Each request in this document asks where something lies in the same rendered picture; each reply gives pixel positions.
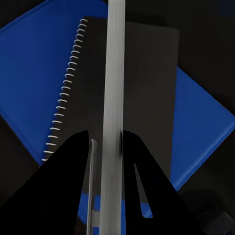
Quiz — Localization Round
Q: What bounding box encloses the mouse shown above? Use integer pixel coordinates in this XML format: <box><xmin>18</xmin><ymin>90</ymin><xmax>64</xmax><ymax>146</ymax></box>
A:
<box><xmin>195</xmin><ymin>209</ymin><xmax>235</xmax><ymax>235</ymax></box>

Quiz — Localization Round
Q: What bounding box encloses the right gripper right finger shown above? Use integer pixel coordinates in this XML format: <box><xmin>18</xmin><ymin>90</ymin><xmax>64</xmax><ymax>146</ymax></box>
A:
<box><xmin>123</xmin><ymin>130</ymin><xmax>205</xmax><ymax>235</ymax></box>

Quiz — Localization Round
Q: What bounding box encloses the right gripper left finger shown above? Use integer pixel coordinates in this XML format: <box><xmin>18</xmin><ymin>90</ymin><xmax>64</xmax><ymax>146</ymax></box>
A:
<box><xmin>0</xmin><ymin>130</ymin><xmax>90</xmax><ymax>235</ymax></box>

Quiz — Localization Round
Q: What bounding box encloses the notebook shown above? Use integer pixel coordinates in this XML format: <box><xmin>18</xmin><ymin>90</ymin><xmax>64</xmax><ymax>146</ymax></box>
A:
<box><xmin>43</xmin><ymin>15</ymin><xmax>180</xmax><ymax>204</ymax></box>

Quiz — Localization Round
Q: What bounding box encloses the folder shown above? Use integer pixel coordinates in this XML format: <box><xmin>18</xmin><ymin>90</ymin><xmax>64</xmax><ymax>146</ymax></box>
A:
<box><xmin>0</xmin><ymin>0</ymin><xmax>235</xmax><ymax>235</ymax></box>

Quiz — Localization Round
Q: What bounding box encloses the pen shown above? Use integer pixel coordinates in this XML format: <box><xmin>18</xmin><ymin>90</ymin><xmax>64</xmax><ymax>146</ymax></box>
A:
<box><xmin>87</xmin><ymin>0</ymin><xmax>126</xmax><ymax>235</ymax></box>

